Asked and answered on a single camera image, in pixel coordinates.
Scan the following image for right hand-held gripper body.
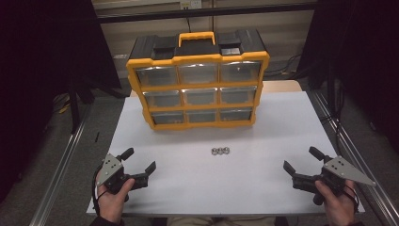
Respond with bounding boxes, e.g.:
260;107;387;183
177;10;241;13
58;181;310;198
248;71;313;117
291;155;376;206

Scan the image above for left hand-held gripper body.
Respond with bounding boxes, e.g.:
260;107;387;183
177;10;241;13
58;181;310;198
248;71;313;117
97;153;149;202

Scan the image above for yellow black drawer organizer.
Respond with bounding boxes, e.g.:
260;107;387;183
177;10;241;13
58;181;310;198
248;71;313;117
125;29;271;132

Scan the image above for person's left hand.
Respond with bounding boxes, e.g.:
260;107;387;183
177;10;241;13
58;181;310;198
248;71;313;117
95;170;136;224

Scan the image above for person's right hand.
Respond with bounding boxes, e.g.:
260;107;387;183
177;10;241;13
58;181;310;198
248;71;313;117
314;179;359;226

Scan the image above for white table board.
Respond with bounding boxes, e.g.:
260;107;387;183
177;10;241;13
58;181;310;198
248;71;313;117
87;90;366;218

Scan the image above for black metal stand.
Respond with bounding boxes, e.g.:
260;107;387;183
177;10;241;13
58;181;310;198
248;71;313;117
66;83;96;135

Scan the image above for set of closed clear drawers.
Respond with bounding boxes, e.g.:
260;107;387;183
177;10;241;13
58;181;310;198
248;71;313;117
135;60;262;125

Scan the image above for person's legs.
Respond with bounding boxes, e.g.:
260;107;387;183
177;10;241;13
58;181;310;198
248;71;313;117
166;216;277;226

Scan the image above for black curtain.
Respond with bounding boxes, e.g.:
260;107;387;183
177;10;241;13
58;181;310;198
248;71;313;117
295;0;399;154
0;0;122;202

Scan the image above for black horizontal bar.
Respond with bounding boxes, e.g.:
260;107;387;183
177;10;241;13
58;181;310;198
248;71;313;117
97;2;318;24

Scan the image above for aluminium floor rail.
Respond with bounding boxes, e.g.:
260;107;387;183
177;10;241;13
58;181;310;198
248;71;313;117
309;90;399;226
29;103;92;226

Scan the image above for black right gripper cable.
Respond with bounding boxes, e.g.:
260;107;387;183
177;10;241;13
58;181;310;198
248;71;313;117
343;184;359;215

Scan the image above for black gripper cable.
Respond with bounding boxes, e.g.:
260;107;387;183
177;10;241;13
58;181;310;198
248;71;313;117
91;173;102;218
343;184;359;215

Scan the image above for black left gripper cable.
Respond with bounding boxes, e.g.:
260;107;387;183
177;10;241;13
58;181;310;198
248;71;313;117
91;173;102;218

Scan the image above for black floor cables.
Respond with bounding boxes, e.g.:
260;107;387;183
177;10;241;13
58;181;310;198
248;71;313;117
264;54;303;78

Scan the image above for white wall outlet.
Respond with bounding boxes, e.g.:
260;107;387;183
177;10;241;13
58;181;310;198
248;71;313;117
180;0;202;10

